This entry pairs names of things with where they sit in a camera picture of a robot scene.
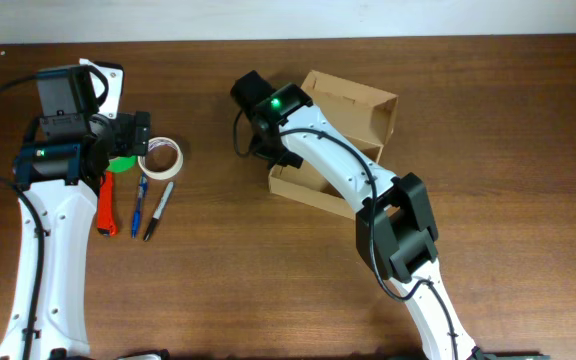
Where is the green tape roll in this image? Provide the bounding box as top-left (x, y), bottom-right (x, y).
top-left (107, 156), bottom-right (137, 173)

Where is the beige masking tape roll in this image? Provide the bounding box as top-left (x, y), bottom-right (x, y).
top-left (137, 137), bottom-right (184, 181)

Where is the brown cardboard box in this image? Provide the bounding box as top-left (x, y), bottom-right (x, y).
top-left (268, 70), bottom-right (398, 219)

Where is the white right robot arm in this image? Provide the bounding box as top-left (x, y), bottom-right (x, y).
top-left (230, 71), bottom-right (484, 359)

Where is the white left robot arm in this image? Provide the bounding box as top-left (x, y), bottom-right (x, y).
top-left (0, 59), bottom-right (151, 359)

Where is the blue pen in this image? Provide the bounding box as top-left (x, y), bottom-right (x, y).
top-left (131, 173), bottom-right (148, 238)

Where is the black marker pen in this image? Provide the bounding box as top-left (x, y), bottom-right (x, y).
top-left (143, 181), bottom-right (175, 242)

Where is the red utility knife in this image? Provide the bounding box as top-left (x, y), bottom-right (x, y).
top-left (97, 172), bottom-right (118, 237)

